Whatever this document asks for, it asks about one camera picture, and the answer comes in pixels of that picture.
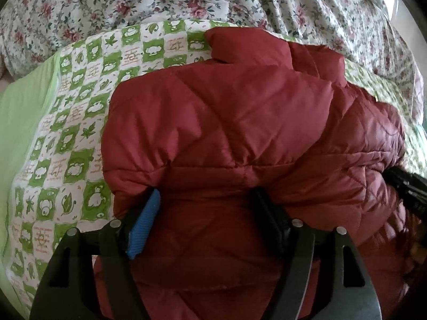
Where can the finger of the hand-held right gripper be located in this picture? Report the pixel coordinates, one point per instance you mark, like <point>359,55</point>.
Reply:
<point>408,186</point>

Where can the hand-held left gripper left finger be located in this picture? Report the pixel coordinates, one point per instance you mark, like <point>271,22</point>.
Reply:
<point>145,226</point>

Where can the green printed bed sheet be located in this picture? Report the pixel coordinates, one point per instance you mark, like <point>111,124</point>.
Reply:
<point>76,113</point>

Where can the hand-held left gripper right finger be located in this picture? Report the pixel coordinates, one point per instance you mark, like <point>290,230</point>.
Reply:
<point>271,218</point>

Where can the red quilted jacket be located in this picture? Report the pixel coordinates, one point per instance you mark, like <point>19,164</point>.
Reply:
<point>233,133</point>

